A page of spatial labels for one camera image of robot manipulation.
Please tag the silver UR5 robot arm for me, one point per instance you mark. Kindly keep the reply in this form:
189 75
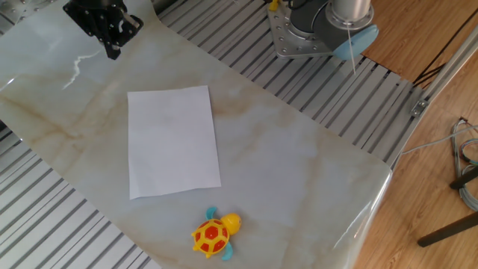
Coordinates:
325 26

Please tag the yellow plastic connector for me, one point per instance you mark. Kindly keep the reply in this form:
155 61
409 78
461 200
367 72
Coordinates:
273 4

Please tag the marble pattern table mat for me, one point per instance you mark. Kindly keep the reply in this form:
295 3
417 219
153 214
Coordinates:
269 172

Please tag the aluminium frame rail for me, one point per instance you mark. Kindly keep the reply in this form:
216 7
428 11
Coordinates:
448 67

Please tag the bolted silver corner plate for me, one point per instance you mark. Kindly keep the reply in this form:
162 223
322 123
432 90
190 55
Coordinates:
18 7

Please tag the yellow orange toy turtle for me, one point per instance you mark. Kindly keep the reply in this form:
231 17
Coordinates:
211 237

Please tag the white paper sheet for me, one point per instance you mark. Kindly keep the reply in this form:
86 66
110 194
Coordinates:
172 142

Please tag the dark wooden chair leg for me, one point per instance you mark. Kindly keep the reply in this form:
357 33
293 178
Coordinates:
448 229
465 178

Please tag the metal corner bracket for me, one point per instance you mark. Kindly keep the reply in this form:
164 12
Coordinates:
419 107

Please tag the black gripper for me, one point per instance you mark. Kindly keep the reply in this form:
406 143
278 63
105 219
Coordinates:
95 15

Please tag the white zip tie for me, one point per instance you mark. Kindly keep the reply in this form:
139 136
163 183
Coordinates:
351 48

